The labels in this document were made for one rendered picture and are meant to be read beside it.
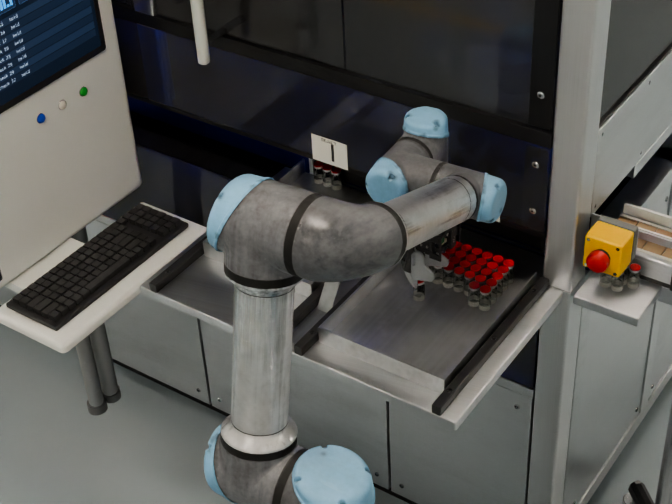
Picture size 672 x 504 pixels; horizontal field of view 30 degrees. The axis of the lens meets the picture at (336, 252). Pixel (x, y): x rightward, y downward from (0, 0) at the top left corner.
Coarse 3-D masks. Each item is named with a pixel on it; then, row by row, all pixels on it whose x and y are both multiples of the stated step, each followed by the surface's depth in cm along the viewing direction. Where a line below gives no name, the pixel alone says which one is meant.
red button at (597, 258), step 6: (594, 252) 221; (600, 252) 221; (588, 258) 221; (594, 258) 221; (600, 258) 220; (606, 258) 221; (588, 264) 222; (594, 264) 221; (600, 264) 220; (606, 264) 220; (594, 270) 222; (600, 270) 221
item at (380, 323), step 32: (384, 288) 237; (448, 288) 236; (512, 288) 235; (352, 320) 230; (384, 320) 229; (416, 320) 229; (448, 320) 228; (480, 320) 228; (352, 352) 222; (384, 352) 222; (416, 352) 222; (448, 352) 222; (448, 384) 214
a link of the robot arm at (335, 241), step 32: (416, 192) 183; (448, 192) 187; (480, 192) 195; (320, 224) 163; (352, 224) 164; (384, 224) 167; (416, 224) 176; (448, 224) 186; (320, 256) 164; (352, 256) 164; (384, 256) 167
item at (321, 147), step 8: (312, 136) 250; (320, 136) 249; (312, 144) 251; (320, 144) 250; (328, 144) 248; (336, 144) 247; (344, 144) 246; (312, 152) 252; (320, 152) 251; (328, 152) 250; (336, 152) 248; (344, 152) 247; (320, 160) 252; (328, 160) 251; (336, 160) 250; (344, 160) 248; (344, 168) 249
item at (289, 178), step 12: (300, 168) 267; (276, 180) 261; (288, 180) 264; (300, 180) 266; (312, 180) 266; (324, 192) 263; (336, 192) 262; (348, 192) 262; (360, 192) 262; (204, 240) 246; (204, 252) 247; (216, 252) 245; (300, 288) 236; (312, 288) 234
